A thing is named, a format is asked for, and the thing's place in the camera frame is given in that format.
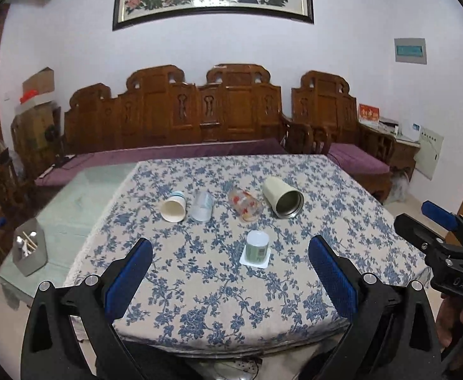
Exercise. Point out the cream steel tumbler cup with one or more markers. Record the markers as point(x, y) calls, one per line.
point(282, 200)

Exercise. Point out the person's right hand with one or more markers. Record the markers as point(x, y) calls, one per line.
point(451, 318)

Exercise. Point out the red plastic item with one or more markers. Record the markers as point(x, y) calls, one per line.
point(29, 95)

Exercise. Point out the clear plastic bag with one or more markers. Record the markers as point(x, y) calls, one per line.
point(399, 186)

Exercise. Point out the wooden cabinet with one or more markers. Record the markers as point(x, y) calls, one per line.
point(33, 142)

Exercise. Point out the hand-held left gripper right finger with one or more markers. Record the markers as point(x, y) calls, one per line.
point(332, 281)

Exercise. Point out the small green white cup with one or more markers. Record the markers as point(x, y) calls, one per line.
point(257, 244)

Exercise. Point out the cardboard box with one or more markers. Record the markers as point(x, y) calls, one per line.
point(39, 81)

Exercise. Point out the long purple seat cushion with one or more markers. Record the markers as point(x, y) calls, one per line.
point(168, 151)

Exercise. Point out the small purple seat cushion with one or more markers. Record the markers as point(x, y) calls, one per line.
point(356, 157)

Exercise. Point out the blue floral tablecloth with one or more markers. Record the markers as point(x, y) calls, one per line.
point(215, 297)

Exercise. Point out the red floral glass cup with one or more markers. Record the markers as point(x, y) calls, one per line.
point(245, 204)

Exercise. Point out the carved wooden sofa bench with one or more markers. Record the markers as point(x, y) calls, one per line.
point(184, 114)

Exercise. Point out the wooden chopsticks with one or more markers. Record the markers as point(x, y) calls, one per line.
point(28, 241)

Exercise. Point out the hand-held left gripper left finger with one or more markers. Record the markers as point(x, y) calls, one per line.
point(130, 277)

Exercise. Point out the red desk calendar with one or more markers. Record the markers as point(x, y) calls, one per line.
point(368, 113)

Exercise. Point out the grey utensil holder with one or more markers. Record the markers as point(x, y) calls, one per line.
point(33, 259)

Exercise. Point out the wall electrical panel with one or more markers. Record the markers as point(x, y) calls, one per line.
point(410, 50)

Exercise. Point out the carved wooden armchair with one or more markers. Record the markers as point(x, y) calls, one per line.
point(334, 107)

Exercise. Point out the white printer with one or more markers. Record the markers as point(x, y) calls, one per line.
point(389, 126)

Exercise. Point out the wooden side table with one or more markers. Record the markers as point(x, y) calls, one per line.
point(403, 152)

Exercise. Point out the white leaning board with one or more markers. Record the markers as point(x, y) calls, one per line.
point(429, 152)

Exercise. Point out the white paper cup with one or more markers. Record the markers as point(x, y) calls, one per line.
point(172, 208)

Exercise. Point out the clear plastic cup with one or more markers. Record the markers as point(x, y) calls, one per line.
point(202, 206)

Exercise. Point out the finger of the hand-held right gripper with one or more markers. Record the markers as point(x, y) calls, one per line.
point(437, 213)
point(411, 227)

